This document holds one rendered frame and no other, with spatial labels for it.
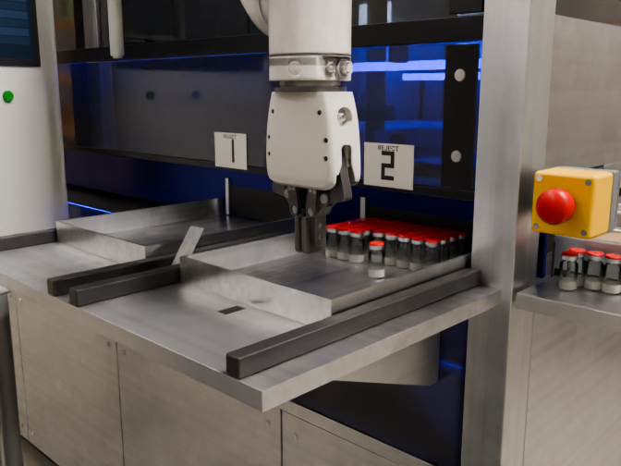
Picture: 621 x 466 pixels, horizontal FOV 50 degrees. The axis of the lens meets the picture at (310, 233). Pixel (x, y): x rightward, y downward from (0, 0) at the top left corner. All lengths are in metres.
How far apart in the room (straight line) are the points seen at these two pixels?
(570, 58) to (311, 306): 0.47
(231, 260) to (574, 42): 0.53
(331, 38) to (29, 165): 0.99
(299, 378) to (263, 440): 0.68
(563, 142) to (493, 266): 0.19
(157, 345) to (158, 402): 0.86
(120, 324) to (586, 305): 0.52
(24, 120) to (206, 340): 0.95
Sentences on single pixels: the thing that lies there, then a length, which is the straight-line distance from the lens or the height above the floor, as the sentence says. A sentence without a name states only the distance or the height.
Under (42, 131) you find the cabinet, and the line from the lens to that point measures 1.56.
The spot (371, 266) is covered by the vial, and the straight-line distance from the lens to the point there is 0.88.
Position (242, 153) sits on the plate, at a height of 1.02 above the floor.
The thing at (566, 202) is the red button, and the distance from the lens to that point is 0.78.
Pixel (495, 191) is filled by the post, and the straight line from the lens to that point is 0.85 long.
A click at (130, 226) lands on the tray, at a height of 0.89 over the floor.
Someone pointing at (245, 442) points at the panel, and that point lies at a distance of 1.32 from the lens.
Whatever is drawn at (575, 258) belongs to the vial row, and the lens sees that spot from 0.88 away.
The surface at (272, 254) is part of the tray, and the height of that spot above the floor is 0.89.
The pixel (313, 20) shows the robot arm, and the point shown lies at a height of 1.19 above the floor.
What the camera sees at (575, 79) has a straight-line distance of 0.95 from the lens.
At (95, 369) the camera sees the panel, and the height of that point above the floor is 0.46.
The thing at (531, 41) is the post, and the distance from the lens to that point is 0.84.
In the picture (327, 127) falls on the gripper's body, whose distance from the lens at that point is 0.67.
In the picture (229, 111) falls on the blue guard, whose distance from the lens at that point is 1.17.
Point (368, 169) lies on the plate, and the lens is 0.96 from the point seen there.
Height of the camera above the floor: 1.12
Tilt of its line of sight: 12 degrees down
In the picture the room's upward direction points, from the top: straight up
